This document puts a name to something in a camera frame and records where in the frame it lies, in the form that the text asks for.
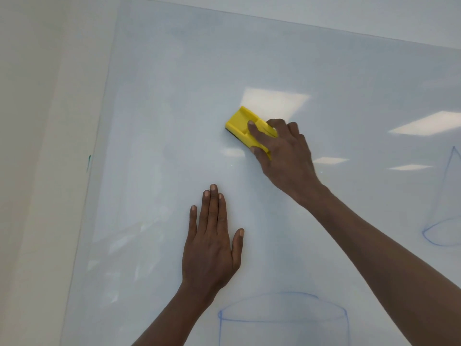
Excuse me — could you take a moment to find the person's left hand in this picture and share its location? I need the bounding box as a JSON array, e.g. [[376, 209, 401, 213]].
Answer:
[[182, 184, 245, 297]]

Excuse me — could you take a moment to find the person's right hand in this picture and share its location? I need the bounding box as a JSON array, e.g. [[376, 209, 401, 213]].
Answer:
[[248, 119, 330, 208]]

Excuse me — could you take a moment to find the yellow whiteboard eraser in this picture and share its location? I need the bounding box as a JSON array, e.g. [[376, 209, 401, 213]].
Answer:
[[225, 106, 279, 161]]

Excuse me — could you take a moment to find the person's right forearm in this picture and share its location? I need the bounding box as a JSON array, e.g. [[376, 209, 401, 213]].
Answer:
[[302, 185, 461, 346]]

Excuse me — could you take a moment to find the person's left forearm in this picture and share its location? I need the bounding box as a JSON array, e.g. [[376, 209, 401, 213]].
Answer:
[[131, 282, 221, 346]]

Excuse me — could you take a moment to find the white glossy whiteboard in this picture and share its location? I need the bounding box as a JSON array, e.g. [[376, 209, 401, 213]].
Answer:
[[59, 0, 461, 346]]

